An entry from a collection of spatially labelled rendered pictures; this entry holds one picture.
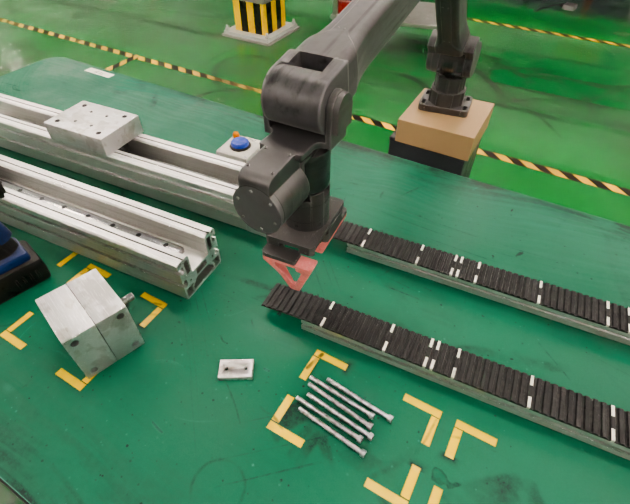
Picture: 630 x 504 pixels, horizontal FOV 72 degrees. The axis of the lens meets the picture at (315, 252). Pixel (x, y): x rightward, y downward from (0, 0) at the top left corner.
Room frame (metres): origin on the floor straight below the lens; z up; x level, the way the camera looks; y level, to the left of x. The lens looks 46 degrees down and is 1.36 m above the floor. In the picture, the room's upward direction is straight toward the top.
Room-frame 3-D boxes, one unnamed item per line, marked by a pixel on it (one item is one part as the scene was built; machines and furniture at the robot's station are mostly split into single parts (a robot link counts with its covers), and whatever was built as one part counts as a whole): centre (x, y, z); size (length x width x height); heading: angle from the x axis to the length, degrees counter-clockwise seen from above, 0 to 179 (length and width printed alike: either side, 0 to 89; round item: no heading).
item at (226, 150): (0.83, 0.17, 0.81); 0.10 x 0.08 x 0.06; 155
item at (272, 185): (0.37, 0.03, 1.12); 0.12 x 0.09 x 0.12; 151
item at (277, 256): (0.39, 0.02, 0.95); 0.07 x 0.07 x 0.09; 66
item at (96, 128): (0.84, 0.47, 0.87); 0.16 x 0.11 x 0.07; 65
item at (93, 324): (0.38, 0.32, 0.83); 0.11 x 0.10 x 0.10; 134
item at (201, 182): (0.84, 0.47, 0.82); 0.80 x 0.10 x 0.09; 65
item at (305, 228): (0.41, 0.01, 1.02); 0.10 x 0.07 x 0.07; 156
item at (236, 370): (0.32, 0.12, 0.78); 0.05 x 0.03 x 0.01; 91
